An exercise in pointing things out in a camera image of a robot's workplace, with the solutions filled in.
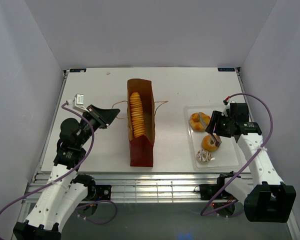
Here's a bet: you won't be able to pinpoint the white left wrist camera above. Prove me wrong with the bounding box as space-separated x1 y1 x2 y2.
66 93 89 113

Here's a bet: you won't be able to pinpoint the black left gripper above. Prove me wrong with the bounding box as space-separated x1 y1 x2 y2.
76 104 121 147

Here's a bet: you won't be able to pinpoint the clear plastic tray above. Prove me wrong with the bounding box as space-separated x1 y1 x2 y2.
184 103 244 173

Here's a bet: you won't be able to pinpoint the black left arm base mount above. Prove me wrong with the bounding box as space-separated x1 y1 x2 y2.
91 185 112 201

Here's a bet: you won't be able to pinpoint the red brown paper bag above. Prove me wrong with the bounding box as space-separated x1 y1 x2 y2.
125 78 168 168

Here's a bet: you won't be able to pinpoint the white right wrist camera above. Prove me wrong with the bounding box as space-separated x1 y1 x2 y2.
221 97 237 117

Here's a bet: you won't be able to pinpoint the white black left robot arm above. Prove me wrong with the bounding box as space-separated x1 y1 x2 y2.
13 104 120 240

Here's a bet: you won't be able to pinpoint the orange bagel bread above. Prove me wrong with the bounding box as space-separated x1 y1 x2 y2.
189 112 211 132

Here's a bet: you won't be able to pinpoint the white chocolate drizzled donut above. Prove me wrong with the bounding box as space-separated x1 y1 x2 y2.
196 149 212 164

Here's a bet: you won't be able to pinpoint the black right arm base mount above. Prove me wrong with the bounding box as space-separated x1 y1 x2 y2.
193 171 235 200

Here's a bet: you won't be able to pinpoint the aluminium frame rail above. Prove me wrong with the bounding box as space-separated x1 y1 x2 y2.
22 172 291 205

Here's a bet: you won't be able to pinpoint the glazed orange donut bread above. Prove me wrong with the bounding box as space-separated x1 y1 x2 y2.
201 135 219 152

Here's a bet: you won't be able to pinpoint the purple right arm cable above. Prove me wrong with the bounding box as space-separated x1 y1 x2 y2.
199 93 275 217

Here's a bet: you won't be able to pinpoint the metal serving tongs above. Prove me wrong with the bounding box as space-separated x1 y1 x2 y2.
198 112 222 148

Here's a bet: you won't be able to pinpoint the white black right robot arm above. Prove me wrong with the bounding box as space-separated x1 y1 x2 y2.
206 101 296 223

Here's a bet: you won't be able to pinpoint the long ridged orange bread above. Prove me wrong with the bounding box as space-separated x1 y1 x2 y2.
129 92 146 138

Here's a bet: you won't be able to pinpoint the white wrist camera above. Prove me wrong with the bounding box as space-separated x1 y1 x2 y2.
66 93 89 113
221 97 237 117

